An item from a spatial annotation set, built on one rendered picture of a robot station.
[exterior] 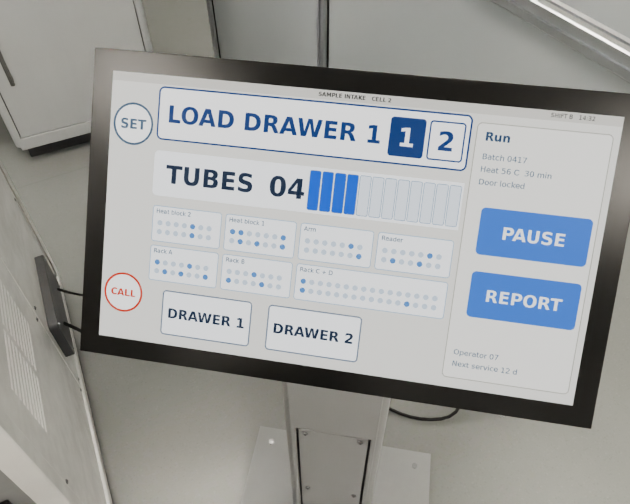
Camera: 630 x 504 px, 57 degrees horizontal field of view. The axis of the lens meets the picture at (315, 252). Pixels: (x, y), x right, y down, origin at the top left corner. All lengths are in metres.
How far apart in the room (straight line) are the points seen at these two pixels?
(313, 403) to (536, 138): 0.50
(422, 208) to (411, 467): 1.10
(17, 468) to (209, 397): 0.79
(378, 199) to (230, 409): 1.20
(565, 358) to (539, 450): 1.12
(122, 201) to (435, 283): 0.32
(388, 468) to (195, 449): 0.51
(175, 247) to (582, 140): 0.39
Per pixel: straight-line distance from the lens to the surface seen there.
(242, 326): 0.59
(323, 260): 0.56
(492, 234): 0.56
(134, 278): 0.62
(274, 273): 0.57
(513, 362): 0.59
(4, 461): 0.99
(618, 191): 0.59
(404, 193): 0.55
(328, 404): 0.86
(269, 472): 1.56
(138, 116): 0.61
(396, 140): 0.55
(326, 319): 0.57
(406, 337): 0.57
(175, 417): 1.70
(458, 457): 1.65
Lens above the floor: 1.48
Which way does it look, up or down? 48 degrees down
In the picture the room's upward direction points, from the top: 1 degrees counter-clockwise
